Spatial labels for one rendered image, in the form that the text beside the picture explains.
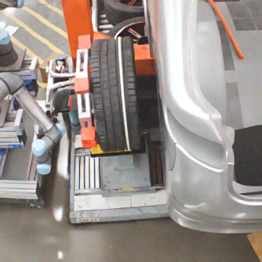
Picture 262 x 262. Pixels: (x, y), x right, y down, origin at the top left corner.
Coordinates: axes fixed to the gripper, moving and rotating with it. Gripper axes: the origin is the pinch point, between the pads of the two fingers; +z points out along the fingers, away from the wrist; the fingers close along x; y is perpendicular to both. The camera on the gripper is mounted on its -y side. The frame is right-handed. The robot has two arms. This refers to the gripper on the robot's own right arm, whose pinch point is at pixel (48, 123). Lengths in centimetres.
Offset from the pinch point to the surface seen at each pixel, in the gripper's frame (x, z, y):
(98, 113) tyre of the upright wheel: -31.4, -12.0, 17.5
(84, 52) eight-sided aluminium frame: -24.4, 25.2, 28.7
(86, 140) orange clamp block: -23.2, -18.9, 4.7
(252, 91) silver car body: -116, -1, 14
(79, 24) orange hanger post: -19, 65, 20
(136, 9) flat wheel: -56, 150, -33
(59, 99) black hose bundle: -10.4, -1.0, 19.1
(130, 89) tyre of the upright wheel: -49, -5, 26
